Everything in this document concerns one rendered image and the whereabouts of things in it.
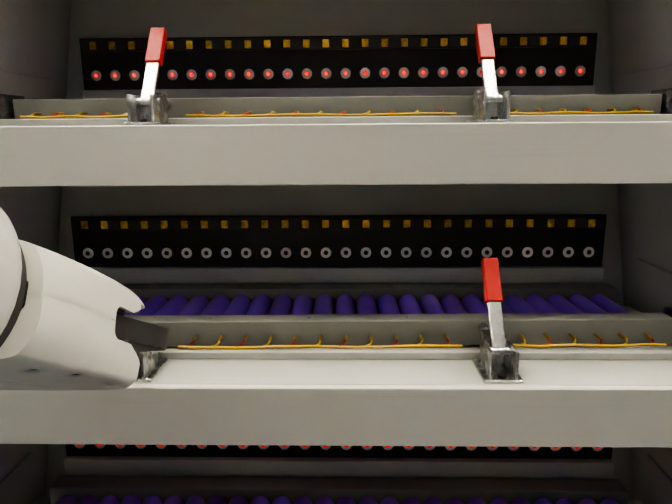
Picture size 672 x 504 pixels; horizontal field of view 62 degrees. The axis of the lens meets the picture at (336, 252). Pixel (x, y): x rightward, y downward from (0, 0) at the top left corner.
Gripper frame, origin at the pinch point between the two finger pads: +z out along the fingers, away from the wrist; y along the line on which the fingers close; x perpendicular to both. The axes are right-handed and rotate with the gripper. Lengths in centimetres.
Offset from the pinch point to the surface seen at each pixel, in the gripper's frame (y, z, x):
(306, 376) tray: 12.5, 7.1, -0.9
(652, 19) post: 45, 10, 33
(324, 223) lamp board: 13.2, 17.9, 15.3
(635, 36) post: 45, 13, 33
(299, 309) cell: 11.2, 14.4, 5.7
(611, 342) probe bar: 37.4, 12.0, 2.4
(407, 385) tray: 19.8, 5.8, -1.6
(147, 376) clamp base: 1.0, 6.4, -1.0
